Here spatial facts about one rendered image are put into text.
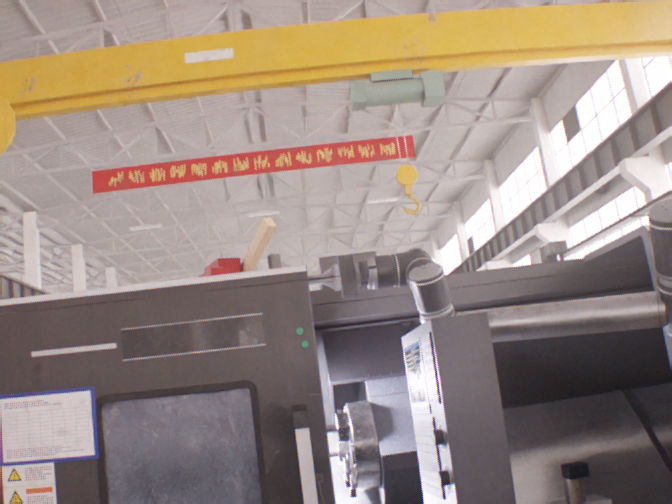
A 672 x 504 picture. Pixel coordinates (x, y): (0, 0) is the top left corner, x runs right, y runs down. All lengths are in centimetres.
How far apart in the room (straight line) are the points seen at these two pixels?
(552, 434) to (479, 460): 146
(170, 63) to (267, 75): 142
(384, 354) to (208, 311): 93
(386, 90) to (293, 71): 137
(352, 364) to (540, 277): 86
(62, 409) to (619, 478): 213
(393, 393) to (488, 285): 60
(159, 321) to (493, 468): 112
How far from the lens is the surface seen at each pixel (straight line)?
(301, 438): 212
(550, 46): 1124
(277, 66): 1043
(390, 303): 290
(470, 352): 175
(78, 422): 231
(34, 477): 236
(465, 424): 174
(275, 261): 563
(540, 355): 331
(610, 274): 317
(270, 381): 221
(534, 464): 307
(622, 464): 315
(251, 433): 221
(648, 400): 345
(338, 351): 295
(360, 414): 268
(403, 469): 262
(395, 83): 1043
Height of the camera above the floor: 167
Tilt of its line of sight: 11 degrees up
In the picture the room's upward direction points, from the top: 7 degrees counter-clockwise
